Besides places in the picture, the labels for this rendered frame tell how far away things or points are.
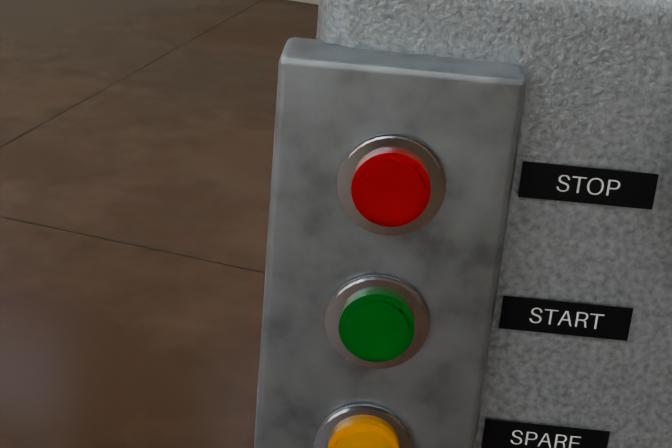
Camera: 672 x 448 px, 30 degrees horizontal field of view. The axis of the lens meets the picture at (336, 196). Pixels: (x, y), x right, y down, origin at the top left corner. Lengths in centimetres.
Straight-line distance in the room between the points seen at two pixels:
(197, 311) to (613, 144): 310
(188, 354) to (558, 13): 291
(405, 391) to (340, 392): 2
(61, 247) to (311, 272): 345
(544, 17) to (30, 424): 266
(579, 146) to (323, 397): 13
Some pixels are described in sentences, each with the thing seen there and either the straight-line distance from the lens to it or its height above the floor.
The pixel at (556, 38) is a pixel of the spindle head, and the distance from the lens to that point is 42.
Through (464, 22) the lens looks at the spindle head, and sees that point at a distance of 42.
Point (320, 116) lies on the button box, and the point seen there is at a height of 149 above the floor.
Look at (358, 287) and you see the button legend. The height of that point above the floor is 144.
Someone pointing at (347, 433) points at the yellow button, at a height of 138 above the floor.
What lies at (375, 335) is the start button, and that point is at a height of 142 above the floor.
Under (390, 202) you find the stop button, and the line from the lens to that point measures 41.
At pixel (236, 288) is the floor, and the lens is 363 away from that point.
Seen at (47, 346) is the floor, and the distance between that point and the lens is 333.
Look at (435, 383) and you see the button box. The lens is 45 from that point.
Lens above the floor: 162
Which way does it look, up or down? 22 degrees down
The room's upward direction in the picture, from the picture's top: 5 degrees clockwise
